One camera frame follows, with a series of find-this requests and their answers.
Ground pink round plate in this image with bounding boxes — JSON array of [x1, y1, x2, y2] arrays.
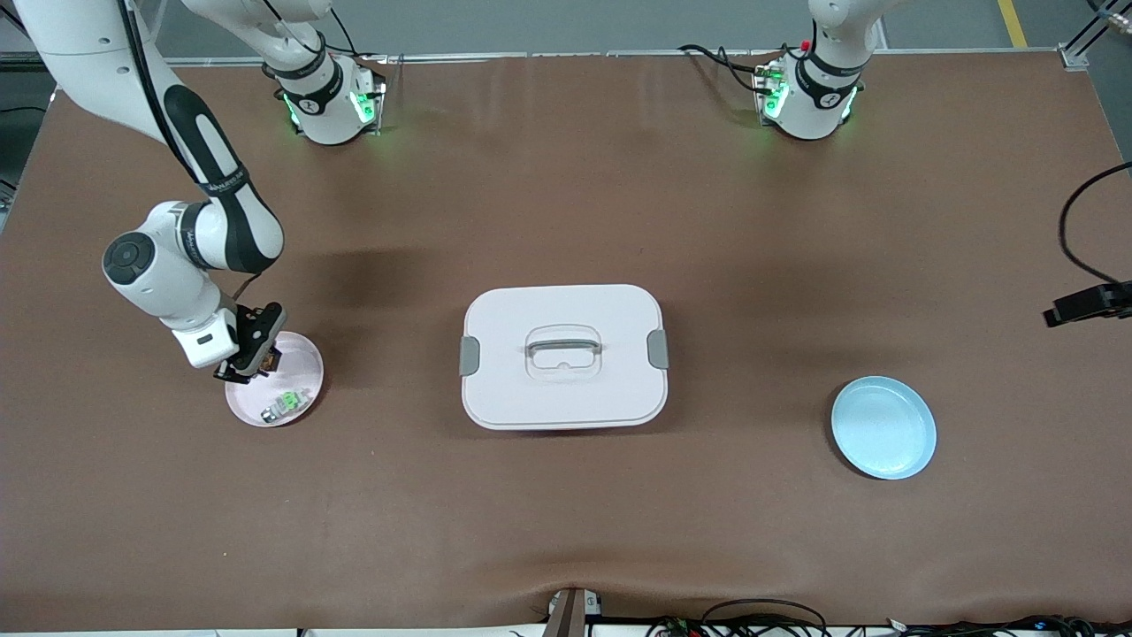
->
[[225, 331, 325, 429]]

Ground blue round plate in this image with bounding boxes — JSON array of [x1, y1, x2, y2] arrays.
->
[[830, 375, 937, 481]]

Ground white lidded box grey latches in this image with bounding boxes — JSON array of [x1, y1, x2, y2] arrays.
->
[[459, 283, 670, 432]]

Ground brown table mat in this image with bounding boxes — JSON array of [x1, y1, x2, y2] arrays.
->
[[0, 51, 1132, 631]]

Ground green switch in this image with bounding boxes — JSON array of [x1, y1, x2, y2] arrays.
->
[[260, 387, 312, 424]]

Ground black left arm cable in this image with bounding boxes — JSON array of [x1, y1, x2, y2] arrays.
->
[[1059, 161, 1132, 286]]

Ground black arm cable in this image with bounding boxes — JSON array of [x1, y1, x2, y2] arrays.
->
[[1059, 161, 1132, 286], [115, 0, 266, 306]]

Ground aluminium frame profile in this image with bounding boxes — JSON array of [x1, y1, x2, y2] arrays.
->
[[1061, 0, 1132, 72]]

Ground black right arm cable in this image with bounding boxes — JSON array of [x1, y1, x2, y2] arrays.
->
[[115, 0, 266, 306]]

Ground black cable bundle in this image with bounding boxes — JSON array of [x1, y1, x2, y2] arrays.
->
[[646, 599, 1132, 637]]

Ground black right base cable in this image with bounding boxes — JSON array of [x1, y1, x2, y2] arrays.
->
[[329, 7, 388, 65]]

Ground black base cable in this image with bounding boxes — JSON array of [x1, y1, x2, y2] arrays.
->
[[677, 42, 779, 98], [329, 7, 388, 65]]

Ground metal table edge bracket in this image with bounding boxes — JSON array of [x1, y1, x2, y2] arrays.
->
[[543, 587, 604, 637]]

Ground black left base cable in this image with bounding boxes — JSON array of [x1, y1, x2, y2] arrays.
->
[[677, 42, 779, 98]]

